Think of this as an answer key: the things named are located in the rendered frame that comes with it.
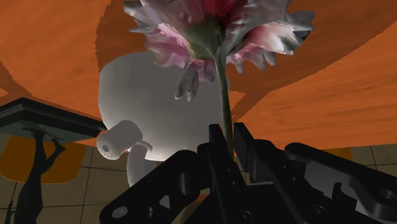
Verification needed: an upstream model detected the pink and white flower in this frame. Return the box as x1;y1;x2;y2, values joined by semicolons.
123;0;316;160

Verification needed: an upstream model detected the white toilet paper roll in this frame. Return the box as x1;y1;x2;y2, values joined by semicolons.
95;120;144;161

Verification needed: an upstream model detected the black side table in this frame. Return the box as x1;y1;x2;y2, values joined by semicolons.
0;97;108;224

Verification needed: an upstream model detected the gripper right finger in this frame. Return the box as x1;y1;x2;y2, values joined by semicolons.
233;122;397;224

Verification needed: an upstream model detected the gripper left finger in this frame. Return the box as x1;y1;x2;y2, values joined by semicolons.
99;123;247;224

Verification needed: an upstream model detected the white toilet paper holder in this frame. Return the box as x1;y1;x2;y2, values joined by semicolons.
126;140;154;188

